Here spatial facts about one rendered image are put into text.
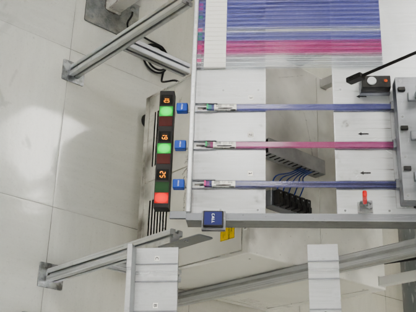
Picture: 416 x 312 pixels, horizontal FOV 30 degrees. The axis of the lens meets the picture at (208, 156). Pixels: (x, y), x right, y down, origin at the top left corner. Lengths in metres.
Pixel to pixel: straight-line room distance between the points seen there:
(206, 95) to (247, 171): 0.25
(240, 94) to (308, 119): 0.55
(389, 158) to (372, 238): 0.70
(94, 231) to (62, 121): 0.40
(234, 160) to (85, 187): 0.81
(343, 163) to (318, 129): 0.61
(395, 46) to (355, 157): 0.35
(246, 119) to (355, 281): 0.77
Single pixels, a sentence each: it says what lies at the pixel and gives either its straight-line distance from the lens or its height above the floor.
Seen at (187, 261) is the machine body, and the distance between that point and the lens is 2.42.
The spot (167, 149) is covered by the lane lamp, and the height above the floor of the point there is 0.66.
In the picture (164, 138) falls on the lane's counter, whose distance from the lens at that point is 2.06.
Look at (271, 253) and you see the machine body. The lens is 2.29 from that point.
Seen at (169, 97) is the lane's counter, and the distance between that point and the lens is 2.11.
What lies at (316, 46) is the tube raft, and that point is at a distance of 2.15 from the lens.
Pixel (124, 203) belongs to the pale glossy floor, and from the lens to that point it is 2.75.
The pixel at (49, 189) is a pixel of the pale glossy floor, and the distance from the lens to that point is 2.60.
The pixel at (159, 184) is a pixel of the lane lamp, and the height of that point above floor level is 0.65.
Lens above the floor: 2.16
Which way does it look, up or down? 44 degrees down
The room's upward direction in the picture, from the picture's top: 68 degrees clockwise
